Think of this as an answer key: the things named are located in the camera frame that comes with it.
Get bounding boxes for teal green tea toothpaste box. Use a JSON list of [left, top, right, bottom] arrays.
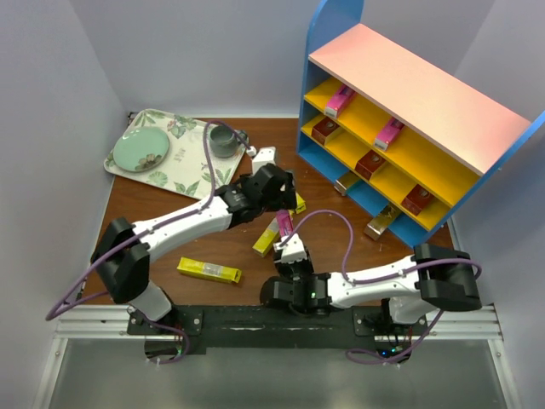
[[364, 204, 402, 240]]

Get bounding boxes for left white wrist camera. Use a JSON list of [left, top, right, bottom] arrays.
[[246, 146, 277, 174]]

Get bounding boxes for blue shelf with coloured boards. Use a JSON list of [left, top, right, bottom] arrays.
[[296, 1, 544, 246]]

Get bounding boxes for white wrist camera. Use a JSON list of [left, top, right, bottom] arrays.
[[273, 233, 307, 264], [246, 146, 277, 174]]

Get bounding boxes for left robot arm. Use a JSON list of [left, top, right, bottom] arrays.
[[91, 164, 296, 334]]

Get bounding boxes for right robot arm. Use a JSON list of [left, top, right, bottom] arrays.
[[260, 244, 482, 335]]

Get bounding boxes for mint green ceramic plate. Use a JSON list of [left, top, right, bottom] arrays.
[[112, 127, 170, 173]]

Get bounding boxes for red 3D toothpaste box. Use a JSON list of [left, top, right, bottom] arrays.
[[354, 150, 386, 181], [401, 184, 434, 216]]

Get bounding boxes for yellow toothpaste box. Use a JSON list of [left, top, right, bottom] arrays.
[[252, 215, 281, 257], [176, 257, 242, 284], [293, 193, 307, 214]]

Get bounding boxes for grey ceramic mug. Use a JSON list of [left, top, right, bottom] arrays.
[[209, 125, 242, 158]]

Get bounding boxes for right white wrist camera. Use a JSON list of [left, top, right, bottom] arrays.
[[273, 233, 307, 264]]

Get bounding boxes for small pink toothpaste box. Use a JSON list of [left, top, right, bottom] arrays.
[[373, 117, 404, 151]]

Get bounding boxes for black mounting base plate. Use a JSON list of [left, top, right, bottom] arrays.
[[127, 305, 427, 359]]

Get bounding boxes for dark red toothpaste box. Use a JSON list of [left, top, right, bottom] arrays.
[[311, 118, 342, 145]]

